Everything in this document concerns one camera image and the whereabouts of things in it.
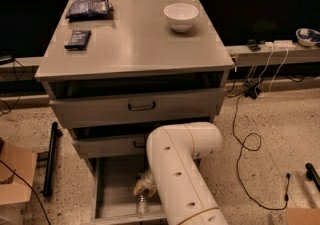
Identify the cardboard box bottom right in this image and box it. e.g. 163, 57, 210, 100
287, 208, 320, 225

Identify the grey middle drawer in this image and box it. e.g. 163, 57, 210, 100
69, 128, 146, 159

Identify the small dark snack packet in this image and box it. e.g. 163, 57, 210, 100
65, 30, 91, 50

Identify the white power strip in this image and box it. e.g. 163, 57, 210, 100
265, 40, 296, 50

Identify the black cable over box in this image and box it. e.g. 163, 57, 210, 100
0, 158, 53, 225

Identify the grey bottom drawer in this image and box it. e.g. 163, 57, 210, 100
82, 154, 168, 225

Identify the black cable on floor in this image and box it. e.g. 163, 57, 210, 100
231, 93, 292, 212

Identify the blue white patterned bowl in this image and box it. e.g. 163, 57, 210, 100
296, 28, 320, 47

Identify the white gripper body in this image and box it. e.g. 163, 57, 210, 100
141, 169, 156, 190

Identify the grey drawer cabinet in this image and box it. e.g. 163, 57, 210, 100
34, 0, 235, 170

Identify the grey drawer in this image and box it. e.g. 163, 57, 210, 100
69, 128, 146, 159
82, 154, 168, 225
50, 88, 225, 129

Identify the black bar right floor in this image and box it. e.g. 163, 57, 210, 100
305, 163, 320, 192

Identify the blue chip bag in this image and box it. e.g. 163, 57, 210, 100
66, 0, 114, 20

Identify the grey top drawer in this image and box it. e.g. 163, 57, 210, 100
50, 88, 225, 129

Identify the black power adapter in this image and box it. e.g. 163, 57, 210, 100
245, 87, 261, 99

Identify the clear plastic water bottle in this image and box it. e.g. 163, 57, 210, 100
136, 193, 149, 217

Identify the cardboard box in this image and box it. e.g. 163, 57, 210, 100
0, 139, 37, 225
287, 208, 320, 225

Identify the black tube on floor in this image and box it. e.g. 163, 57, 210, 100
42, 122, 62, 197

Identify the small black device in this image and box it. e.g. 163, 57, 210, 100
246, 39, 261, 51

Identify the white ceramic bowl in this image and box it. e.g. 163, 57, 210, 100
163, 3, 199, 32

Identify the cardboard box left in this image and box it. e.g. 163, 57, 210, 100
0, 139, 37, 225

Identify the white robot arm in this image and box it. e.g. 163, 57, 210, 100
134, 122, 228, 225

